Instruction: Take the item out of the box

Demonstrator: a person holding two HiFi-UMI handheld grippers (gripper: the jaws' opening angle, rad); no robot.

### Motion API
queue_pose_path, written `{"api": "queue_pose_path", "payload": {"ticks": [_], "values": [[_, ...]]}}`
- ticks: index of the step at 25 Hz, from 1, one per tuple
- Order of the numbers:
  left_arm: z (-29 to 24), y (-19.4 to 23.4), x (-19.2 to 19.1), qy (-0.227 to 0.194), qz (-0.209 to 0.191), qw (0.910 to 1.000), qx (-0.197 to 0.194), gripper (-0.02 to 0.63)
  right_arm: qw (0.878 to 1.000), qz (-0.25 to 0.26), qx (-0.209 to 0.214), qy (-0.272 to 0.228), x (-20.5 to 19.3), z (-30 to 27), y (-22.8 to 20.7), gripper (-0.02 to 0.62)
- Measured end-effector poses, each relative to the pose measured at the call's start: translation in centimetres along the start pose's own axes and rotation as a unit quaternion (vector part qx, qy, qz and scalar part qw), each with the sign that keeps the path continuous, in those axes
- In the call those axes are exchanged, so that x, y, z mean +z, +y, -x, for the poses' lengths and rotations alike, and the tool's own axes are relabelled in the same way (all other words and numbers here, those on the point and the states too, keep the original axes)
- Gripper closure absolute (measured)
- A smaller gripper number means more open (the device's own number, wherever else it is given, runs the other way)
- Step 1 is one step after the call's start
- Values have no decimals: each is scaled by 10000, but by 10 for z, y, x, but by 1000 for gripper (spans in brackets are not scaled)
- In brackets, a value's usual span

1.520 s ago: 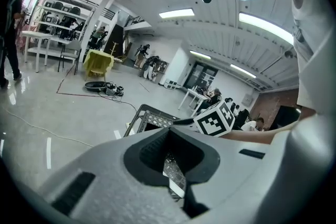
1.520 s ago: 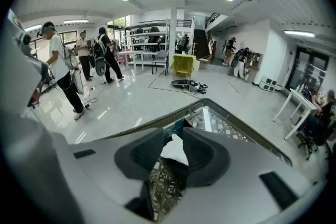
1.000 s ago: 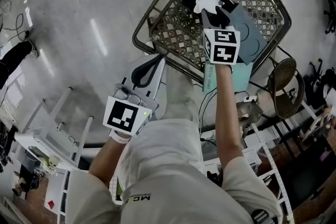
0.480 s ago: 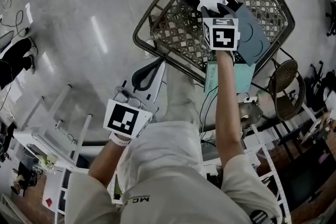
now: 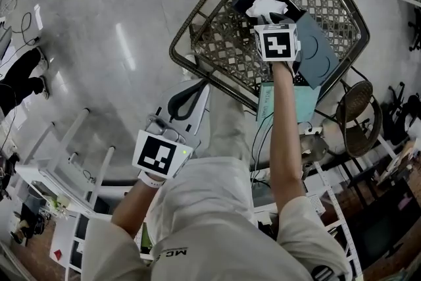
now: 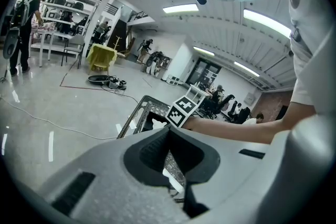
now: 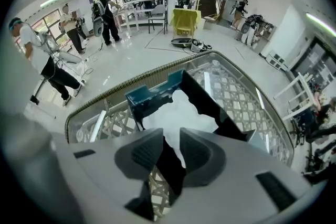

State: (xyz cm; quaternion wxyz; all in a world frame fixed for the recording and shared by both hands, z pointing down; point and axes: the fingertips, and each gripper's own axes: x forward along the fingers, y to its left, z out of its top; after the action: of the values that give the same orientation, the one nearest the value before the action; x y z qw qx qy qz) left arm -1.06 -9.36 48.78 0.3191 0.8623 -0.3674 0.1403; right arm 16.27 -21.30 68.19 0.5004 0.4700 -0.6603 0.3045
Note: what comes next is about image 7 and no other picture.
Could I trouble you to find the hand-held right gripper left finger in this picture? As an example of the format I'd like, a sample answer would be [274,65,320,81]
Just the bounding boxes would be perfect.
[114,127,165,182]

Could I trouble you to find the white drawer unit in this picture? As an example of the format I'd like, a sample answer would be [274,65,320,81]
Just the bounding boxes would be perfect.
[265,49,287,69]

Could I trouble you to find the light rattan chair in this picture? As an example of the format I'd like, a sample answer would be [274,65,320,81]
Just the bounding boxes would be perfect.
[203,13,222,25]

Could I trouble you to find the yellow cloth covered table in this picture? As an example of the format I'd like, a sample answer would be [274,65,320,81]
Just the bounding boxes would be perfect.
[169,7,202,38]

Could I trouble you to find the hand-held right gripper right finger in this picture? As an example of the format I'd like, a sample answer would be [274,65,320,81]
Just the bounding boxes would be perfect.
[179,127,227,189]

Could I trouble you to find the wooden cabinet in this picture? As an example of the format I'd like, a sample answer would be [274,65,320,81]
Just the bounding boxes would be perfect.
[256,20,277,50]

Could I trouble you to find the grey chair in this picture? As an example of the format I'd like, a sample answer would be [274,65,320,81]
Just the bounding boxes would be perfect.
[147,4,169,35]

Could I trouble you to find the dark glass door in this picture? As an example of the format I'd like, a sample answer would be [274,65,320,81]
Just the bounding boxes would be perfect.
[299,36,336,84]

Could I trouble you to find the dark staircase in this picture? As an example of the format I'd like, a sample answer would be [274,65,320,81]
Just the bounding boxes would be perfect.
[196,0,220,19]

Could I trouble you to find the black oval floor tray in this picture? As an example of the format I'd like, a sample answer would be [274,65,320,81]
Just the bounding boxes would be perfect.
[170,37,194,48]

